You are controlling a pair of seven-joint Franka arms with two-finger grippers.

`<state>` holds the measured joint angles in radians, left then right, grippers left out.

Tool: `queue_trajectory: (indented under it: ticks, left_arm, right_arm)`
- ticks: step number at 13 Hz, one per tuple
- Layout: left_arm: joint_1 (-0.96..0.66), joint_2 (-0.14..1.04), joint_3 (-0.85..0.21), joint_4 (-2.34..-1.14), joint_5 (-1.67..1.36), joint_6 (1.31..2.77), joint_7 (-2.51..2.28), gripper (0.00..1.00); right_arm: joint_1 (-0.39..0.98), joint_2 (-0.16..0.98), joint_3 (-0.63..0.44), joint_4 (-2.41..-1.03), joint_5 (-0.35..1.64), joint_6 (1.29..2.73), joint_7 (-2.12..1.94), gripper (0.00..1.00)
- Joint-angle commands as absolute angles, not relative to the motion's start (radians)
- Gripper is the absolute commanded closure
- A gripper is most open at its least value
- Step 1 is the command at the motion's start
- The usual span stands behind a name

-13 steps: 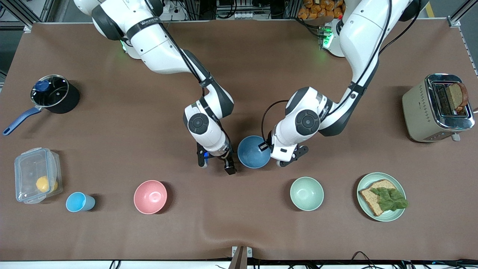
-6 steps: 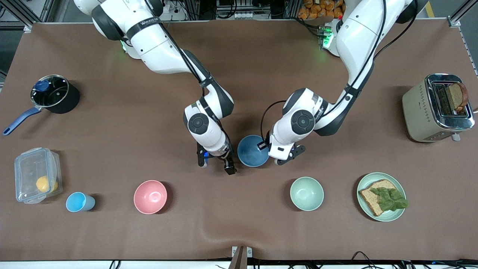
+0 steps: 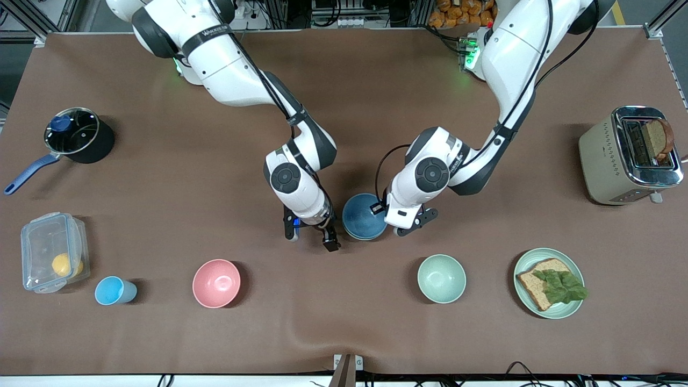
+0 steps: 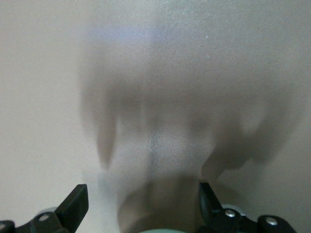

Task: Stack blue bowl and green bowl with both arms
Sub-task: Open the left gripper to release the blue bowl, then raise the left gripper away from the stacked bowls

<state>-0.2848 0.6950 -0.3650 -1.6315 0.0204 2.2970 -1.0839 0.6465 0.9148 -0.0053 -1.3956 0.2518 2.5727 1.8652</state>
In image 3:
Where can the glass pot lid blue knob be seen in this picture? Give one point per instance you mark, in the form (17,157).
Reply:
(72,131)

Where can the blue plastic cup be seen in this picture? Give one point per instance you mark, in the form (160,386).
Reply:
(110,291)

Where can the aluminium frame profile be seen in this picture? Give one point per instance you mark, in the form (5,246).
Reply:
(658,22)
(16,36)

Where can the light green plate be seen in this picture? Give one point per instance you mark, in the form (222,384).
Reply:
(559,310)

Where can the clear plastic food container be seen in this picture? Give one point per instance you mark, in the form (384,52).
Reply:
(40,247)

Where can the pink bowl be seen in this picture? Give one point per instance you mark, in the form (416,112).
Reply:
(215,284)

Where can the small white power strip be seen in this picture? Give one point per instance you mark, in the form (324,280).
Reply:
(350,22)

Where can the metal table edge bracket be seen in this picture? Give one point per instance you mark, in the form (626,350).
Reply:
(348,371)

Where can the yellow lemon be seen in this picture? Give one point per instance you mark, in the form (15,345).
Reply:
(62,264)

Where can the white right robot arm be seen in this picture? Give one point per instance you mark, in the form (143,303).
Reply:
(226,70)

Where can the blue bowl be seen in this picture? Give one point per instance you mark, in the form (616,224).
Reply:
(360,217)

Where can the white power strip with plugs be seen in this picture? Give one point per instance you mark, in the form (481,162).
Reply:
(252,13)

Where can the dark toast slice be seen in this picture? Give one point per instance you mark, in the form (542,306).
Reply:
(658,138)

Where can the green lettuce leaf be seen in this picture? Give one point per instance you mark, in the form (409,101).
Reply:
(561,287)

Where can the bag of orange snacks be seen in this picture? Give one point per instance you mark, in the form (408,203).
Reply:
(457,13)

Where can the brown table cloth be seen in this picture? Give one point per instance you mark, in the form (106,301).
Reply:
(161,226)

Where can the beige and chrome toaster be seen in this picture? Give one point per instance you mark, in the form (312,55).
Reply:
(602,161)

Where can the brown bread slice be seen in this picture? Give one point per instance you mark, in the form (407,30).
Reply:
(532,287)

